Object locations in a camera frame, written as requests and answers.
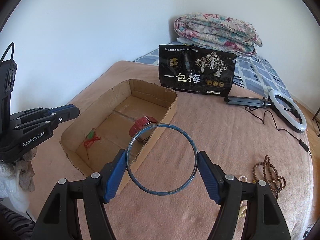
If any green pendant red cord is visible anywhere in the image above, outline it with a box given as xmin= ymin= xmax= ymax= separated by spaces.
xmin=83 ymin=127 xmax=102 ymax=160

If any brown wooden bead necklace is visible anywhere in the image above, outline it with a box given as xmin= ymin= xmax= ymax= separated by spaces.
xmin=252 ymin=154 xmax=287 ymax=198

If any red leather strap watch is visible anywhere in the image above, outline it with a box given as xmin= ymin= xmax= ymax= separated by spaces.
xmin=129 ymin=115 xmax=158 ymax=143

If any blue bangle bracelet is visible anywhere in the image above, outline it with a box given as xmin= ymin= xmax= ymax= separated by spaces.
xmin=125 ymin=123 xmax=199 ymax=196

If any white gloved left hand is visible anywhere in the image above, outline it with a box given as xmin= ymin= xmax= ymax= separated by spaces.
xmin=1 ymin=147 xmax=37 ymax=213

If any open cardboard box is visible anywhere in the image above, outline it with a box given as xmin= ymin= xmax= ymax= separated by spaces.
xmin=61 ymin=79 xmax=177 ymax=177

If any pink bed blanket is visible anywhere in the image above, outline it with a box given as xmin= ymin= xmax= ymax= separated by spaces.
xmin=27 ymin=60 xmax=315 ymax=240

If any blue checkered bed sheet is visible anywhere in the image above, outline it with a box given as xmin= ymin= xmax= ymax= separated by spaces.
xmin=132 ymin=41 xmax=293 ymax=98

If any black snack bag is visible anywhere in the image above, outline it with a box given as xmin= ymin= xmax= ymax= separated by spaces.
xmin=158 ymin=44 xmax=236 ymax=97

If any folded floral quilt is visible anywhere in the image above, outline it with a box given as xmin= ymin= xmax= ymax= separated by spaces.
xmin=174 ymin=12 xmax=263 ymax=56

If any black ring light cable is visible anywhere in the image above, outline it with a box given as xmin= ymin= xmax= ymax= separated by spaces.
xmin=245 ymin=104 xmax=313 ymax=158

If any white ring light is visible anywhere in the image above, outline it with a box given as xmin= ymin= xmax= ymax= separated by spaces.
xmin=224 ymin=90 xmax=307 ymax=133

